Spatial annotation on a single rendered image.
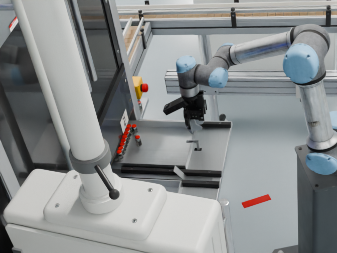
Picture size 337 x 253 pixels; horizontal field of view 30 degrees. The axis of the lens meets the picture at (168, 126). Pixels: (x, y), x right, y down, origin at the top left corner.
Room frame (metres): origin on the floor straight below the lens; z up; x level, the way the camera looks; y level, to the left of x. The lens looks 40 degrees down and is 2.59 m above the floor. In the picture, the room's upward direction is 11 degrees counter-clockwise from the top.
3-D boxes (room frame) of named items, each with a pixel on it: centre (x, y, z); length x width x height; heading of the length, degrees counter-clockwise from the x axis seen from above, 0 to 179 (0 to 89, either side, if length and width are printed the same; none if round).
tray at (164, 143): (1.93, 0.08, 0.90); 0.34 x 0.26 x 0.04; 71
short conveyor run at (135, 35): (2.52, 0.16, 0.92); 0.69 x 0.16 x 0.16; 162
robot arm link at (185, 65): (1.94, -0.11, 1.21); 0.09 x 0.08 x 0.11; 56
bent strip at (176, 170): (1.70, -0.06, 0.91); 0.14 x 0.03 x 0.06; 72
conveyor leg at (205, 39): (2.81, -0.28, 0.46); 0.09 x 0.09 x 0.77; 72
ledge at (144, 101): (2.23, 0.15, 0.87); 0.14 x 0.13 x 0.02; 72
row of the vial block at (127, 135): (1.96, 0.19, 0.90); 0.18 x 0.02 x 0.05; 161
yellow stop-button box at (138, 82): (2.20, 0.12, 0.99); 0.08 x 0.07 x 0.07; 72
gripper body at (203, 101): (1.94, -0.11, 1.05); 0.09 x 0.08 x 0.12; 71
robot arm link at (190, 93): (1.94, -0.11, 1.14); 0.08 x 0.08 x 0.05
